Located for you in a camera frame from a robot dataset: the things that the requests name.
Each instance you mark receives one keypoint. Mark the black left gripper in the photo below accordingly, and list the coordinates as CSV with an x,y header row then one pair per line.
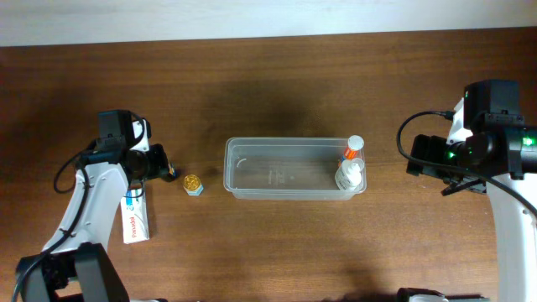
x,y
159,160

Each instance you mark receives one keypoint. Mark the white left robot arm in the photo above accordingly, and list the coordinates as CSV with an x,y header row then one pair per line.
x,y
78,249

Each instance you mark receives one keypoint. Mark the orange tube white cap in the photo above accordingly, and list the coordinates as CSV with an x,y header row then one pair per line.
x,y
354,149

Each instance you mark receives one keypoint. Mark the gold lid balm jar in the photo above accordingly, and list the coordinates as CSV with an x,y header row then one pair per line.
x,y
192,185

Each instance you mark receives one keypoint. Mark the white squeeze bottle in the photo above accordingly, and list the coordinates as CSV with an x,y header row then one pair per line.
x,y
350,175

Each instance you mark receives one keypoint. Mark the clear plastic container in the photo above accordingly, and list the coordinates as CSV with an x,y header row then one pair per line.
x,y
259,168

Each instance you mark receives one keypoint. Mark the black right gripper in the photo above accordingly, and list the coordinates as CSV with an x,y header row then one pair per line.
x,y
424,155

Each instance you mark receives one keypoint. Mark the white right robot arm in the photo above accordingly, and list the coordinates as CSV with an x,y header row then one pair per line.
x,y
499,162

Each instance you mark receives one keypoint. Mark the white medicine box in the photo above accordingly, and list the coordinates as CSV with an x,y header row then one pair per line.
x,y
135,220

